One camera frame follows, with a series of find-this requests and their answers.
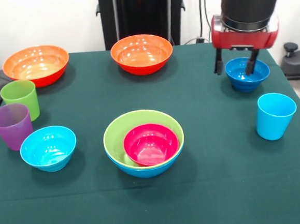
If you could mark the small light blue bowl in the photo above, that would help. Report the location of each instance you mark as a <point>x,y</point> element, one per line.
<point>49,151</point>

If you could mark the light blue cup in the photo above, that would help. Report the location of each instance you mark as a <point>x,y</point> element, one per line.
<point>275,120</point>

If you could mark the purple cup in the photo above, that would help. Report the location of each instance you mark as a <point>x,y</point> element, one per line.
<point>11,133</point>

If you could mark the dark green table cloth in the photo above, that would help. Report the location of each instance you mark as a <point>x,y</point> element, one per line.
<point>221,163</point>

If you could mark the small pink bowl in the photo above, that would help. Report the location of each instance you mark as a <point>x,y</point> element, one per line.
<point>151,148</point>

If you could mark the large blue bowl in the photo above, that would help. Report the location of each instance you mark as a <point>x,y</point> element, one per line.
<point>144,172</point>

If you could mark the small dark blue bowl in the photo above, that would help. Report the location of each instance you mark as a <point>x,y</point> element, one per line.
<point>241,81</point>

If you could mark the green cup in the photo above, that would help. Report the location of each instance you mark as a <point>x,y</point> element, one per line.
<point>27,101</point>

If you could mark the large orange bowl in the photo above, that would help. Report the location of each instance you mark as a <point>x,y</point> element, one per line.
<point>35,65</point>
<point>141,54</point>

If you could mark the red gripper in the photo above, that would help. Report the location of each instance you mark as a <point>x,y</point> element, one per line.
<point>240,40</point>

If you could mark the large green bowl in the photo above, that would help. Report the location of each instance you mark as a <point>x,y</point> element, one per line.
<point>116,140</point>

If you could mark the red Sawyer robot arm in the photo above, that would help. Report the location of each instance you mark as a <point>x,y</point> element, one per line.
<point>250,0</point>

